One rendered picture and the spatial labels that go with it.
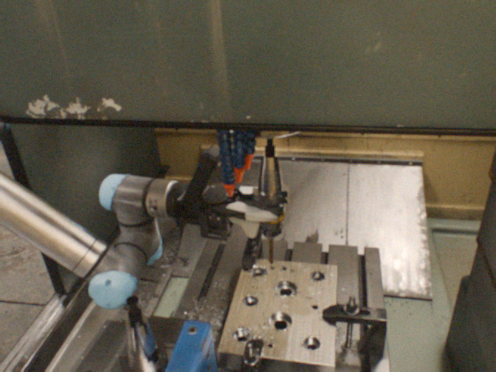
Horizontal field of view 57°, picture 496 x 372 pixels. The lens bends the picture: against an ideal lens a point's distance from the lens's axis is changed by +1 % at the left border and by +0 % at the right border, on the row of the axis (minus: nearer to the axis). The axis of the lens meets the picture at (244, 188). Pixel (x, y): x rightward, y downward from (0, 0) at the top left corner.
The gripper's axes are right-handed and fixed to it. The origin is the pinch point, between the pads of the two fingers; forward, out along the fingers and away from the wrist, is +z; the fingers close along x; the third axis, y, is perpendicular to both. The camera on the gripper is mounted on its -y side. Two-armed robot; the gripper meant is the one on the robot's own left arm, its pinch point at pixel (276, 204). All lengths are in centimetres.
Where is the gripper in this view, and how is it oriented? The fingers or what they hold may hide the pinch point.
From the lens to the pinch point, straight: 80.4
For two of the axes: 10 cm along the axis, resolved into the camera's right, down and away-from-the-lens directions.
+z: 9.4, 1.1, -3.1
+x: -3.3, 4.9, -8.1
